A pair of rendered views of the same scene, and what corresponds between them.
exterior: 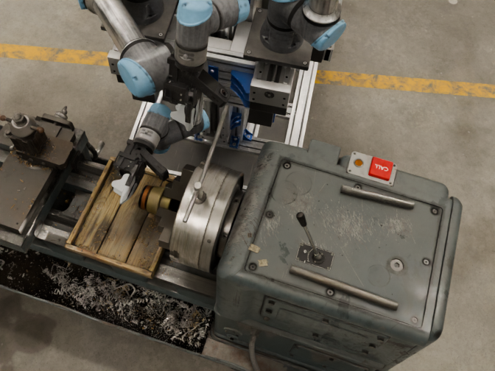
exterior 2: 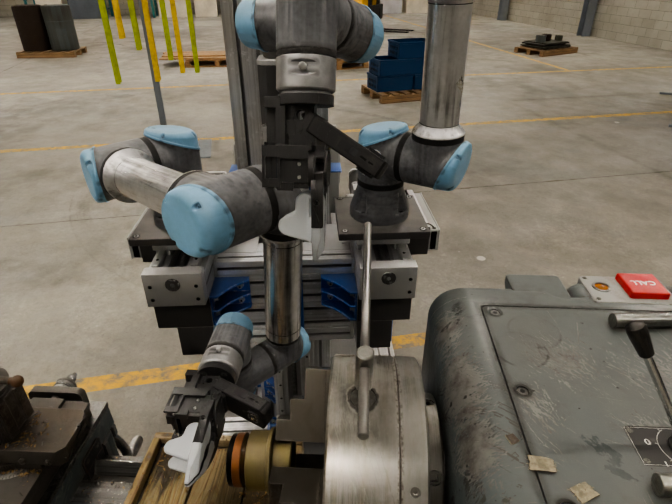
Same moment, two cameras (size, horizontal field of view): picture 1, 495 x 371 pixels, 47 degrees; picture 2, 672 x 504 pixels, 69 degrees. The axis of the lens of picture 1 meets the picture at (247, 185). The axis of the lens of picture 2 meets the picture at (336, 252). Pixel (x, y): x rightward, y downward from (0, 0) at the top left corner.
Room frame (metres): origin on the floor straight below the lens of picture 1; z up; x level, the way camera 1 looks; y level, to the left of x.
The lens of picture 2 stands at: (0.24, 0.23, 1.71)
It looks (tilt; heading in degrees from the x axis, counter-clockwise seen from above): 30 degrees down; 351
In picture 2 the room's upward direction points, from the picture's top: straight up
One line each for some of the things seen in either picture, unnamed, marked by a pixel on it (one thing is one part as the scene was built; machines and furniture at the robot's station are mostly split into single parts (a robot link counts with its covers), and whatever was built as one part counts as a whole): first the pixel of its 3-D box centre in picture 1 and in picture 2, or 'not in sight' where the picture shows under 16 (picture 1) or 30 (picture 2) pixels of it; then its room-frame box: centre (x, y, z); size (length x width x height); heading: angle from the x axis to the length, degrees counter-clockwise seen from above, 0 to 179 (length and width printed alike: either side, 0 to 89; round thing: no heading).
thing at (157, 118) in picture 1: (155, 121); (230, 341); (1.01, 0.32, 1.07); 0.11 x 0.08 x 0.09; 168
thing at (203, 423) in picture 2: (132, 175); (205, 422); (0.79, 0.35, 1.10); 0.09 x 0.02 x 0.05; 168
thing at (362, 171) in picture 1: (370, 172); (622, 301); (0.82, -0.35, 1.23); 0.13 x 0.08 x 0.05; 78
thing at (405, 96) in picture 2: not in sight; (409, 68); (7.70, -2.06, 0.39); 1.20 x 0.80 x 0.79; 100
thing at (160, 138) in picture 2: not in sight; (171, 155); (1.40, 0.44, 1.33); 0.13 x 0.12 x 0.14; 125
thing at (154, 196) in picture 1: (157, 200); (263, 459); (0.73, 0.27, 1.08); 0.09 x 0.09 x 0.09; 78
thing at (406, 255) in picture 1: (333, 253); (633, 474); (0.63, -0.28, 1.06); 0.59 x 0.48 x 0.39; 78
